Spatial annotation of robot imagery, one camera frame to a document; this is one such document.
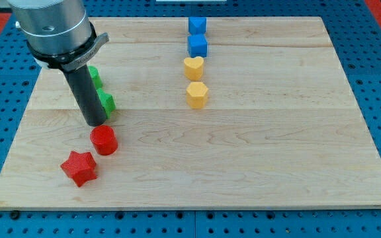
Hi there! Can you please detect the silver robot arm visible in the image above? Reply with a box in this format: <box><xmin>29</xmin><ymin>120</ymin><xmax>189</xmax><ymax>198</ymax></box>
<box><xmin>8</xmin><ymin>0</ymin><xmax>109</xmax><ymax>127</ymax></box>

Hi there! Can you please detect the green star block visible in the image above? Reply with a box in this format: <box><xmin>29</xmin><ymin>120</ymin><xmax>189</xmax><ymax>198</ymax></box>
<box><xmin>97</xmin><ymin>88</ymin><xmax>116</xmax><ymax>119</ymax></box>

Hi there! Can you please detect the red cylinder block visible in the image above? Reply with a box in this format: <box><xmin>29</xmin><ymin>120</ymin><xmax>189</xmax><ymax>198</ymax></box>
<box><xmin>90</xmin><ymin>125</ymin><xmax>118</xmax><ymax>155</ymax></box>

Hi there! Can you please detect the yellow heart block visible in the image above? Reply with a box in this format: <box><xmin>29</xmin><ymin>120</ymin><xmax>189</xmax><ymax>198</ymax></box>
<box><xmin>183</xmin><ymin>56</ymin><xmax>204</xmax><ymax>81</ymax></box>

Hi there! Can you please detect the wooden board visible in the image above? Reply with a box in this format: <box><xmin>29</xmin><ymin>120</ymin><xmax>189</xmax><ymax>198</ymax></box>
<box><xmin>0</xmin><ymin>17</ymin><xmax>381</xmax><ymax>211</ymax></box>

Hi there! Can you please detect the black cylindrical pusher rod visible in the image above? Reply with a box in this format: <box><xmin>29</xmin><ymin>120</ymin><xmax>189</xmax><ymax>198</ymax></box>
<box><xmin>63</xmin><ymin>65</ymin><xmax>106</xmax><ymax>127</ymax></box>

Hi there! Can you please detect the red star block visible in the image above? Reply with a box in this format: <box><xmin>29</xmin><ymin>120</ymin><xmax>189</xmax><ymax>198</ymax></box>
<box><xmin>60</xmin><ymin>151</ymin><xmax>97</xmax><ymax>187</ymax></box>

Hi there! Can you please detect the blue cube block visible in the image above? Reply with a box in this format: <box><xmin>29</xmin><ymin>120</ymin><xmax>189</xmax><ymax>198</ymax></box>
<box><xmin>187</xmin><ymin>34</ymin><xmax>208</xmax><ymax>58</ymax></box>

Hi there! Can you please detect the blue triangle block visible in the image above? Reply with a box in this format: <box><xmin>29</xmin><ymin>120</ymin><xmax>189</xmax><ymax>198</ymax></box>
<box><xmin>188</xmin><ymin>17</ymin><xmax>207</xmax><ymax>35</ymax></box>

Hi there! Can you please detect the yellow hexagon block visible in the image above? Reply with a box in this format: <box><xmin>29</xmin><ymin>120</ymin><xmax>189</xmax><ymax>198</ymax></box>
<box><xmin>186</xmin><ymin>81</ymin><xmax>208</xmax><ymax>109</ymax></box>

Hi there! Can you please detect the green circle block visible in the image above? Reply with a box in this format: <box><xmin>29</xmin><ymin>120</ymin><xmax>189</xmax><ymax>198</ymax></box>
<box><xmin>88</xmin><ymin>65</ymin><xmax>103</xmax><ymax>89</ymax></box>

